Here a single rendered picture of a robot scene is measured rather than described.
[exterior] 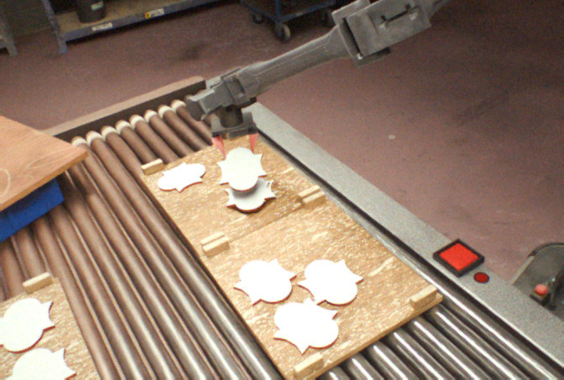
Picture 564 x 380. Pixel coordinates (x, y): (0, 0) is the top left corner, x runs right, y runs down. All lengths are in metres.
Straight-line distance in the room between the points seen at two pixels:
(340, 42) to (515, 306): 0.61
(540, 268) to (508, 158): 1.06
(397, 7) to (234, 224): 0.67
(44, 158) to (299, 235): 0.73
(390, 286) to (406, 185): 1.83
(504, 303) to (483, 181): 1.87
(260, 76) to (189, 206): 0.44
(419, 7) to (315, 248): 0.58
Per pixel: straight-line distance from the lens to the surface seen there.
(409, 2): 1.02
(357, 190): 1.51
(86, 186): 1.74
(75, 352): 1.27
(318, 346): 1.13
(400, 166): 3.17
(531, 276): 2.28
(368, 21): 1.04
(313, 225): 1.38
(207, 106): 1.32
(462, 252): 1.32
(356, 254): 1.30
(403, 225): 1.40
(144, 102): 2.04
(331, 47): 1.09
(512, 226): 2.83
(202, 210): 1.49
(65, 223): 1.63
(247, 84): 1.27
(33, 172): 1.65
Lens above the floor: 1.84
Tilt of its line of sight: 35 degrees down
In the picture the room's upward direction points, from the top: 8 degrees counter-clockwise
